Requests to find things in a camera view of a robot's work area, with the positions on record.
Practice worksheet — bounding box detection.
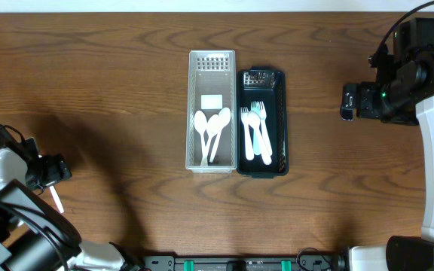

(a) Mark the white plastic spoon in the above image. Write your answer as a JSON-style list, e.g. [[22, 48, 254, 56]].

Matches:
[[49, 186, 65, 214], [209, 108, 231, 163], [200, 114, 220, 166], [248, 111, 272, 166]]

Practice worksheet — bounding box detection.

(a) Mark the white plastic fork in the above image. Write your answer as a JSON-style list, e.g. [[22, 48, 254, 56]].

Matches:
[[258, 102, 273, 156], [240, 107, 254, 161]]

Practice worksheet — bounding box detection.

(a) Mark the pale blue plastic fork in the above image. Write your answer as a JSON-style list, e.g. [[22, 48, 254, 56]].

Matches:
[[250, 101, 261, 156]]

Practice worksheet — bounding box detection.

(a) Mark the white plastic spoon angled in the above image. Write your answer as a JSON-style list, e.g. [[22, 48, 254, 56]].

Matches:
[[194, 111, 207, 166]]

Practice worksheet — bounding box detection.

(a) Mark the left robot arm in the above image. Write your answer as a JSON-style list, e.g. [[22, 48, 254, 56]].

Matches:
[[0, 124, 145, 270]]

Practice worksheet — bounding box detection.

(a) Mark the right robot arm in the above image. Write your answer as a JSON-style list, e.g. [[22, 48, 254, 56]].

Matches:
[[335, 18, 434, 270]]

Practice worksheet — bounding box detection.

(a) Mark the black plastic mesh basket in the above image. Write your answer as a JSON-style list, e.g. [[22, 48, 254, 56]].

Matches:
[[237, 66, 289, 178]]

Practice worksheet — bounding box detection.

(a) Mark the clear plastic mesh basket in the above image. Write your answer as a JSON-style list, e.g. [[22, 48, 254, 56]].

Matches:
[[185, 50, 237, 173]]

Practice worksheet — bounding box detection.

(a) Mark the white label in basket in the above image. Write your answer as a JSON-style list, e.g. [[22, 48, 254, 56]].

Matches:
[[200, 94, 223, 110]]

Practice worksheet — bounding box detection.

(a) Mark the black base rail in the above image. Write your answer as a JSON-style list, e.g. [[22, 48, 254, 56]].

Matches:
[[143, 251, 350, 271]]

